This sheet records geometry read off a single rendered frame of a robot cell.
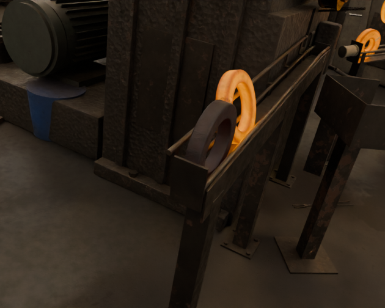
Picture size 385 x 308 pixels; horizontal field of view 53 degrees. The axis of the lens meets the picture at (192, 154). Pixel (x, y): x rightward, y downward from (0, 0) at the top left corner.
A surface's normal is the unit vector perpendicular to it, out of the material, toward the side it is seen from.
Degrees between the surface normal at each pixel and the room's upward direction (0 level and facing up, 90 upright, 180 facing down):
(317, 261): 0
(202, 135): 56
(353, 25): 90
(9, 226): 0
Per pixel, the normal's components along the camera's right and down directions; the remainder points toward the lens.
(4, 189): 0.15, -0.86
